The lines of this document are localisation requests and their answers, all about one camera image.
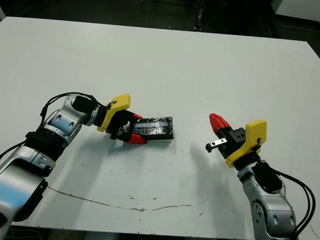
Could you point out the right gripper, yellow mount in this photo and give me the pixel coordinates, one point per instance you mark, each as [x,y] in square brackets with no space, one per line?
[255,135]

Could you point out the left gripper, yellow mount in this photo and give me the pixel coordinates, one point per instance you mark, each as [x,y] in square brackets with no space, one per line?
[117,105]

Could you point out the glossy black box lid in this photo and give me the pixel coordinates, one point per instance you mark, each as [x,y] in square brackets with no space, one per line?
[157,127]

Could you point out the black metal floor stand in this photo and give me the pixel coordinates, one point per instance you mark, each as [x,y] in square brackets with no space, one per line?
[198,20]

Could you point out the white camera box base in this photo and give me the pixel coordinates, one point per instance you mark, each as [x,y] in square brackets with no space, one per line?
[163,140]

